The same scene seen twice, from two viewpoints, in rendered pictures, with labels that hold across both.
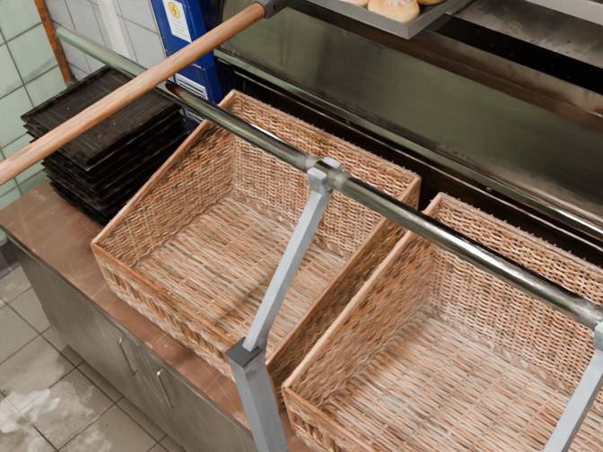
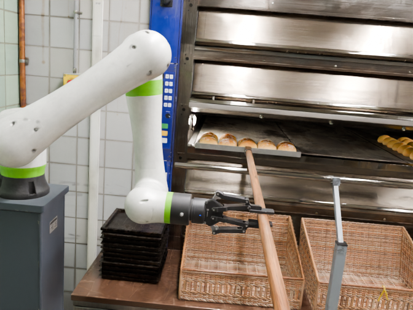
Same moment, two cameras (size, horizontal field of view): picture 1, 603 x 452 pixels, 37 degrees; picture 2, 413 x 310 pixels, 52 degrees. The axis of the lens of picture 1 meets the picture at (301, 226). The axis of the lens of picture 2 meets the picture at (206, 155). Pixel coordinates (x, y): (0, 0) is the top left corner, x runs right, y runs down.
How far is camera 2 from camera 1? 182 cm
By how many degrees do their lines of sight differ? 54
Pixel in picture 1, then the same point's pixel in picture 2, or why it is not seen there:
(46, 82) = not seen: hidden behind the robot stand
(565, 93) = (352, 164)
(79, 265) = (150, 296)
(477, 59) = (320, 161)
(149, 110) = not seen: hidden behind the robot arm
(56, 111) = (114, 225)
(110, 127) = (150, 225)
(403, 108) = (284, 189)
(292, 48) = (227, 180)
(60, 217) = (114, 285)
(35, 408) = not seen: outside the picture
